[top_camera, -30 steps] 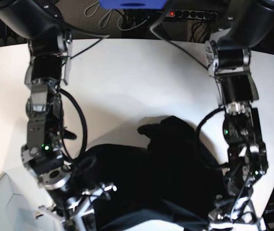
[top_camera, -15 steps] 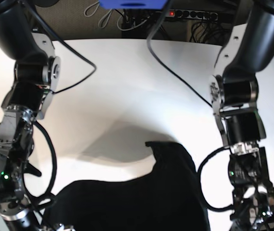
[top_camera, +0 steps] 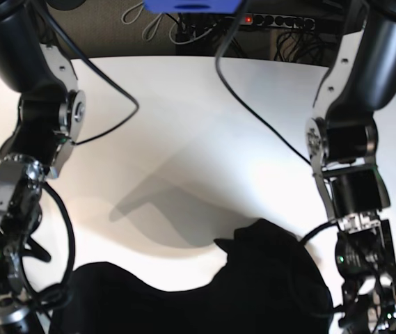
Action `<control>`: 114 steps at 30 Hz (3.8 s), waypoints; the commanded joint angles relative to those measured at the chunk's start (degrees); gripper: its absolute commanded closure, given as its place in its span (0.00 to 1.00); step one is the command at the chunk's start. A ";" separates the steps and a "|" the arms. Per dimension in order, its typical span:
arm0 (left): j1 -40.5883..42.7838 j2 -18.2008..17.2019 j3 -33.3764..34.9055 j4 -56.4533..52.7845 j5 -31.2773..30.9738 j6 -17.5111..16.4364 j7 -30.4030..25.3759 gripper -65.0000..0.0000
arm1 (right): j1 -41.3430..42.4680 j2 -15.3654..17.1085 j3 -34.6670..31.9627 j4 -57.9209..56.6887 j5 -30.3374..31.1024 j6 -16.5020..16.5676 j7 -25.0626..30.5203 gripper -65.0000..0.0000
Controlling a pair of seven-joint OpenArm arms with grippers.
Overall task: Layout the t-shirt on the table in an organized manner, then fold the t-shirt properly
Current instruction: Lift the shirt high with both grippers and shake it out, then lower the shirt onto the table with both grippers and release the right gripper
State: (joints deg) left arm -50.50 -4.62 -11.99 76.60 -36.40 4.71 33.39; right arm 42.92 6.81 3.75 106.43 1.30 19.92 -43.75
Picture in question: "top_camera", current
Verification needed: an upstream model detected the black power strip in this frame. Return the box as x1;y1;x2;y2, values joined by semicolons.
240;13;316;31

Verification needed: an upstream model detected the blue box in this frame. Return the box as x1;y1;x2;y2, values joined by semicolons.
143;0;241;14

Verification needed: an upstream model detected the white cable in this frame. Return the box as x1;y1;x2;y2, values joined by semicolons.
121;5;219;45

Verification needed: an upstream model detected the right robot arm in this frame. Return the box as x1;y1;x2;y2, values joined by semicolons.
0;1;86;333

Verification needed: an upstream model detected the black t-shirt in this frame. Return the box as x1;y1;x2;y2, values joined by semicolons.
47;218;335;334

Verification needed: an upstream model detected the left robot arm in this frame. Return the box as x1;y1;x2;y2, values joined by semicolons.
305;1;396;333

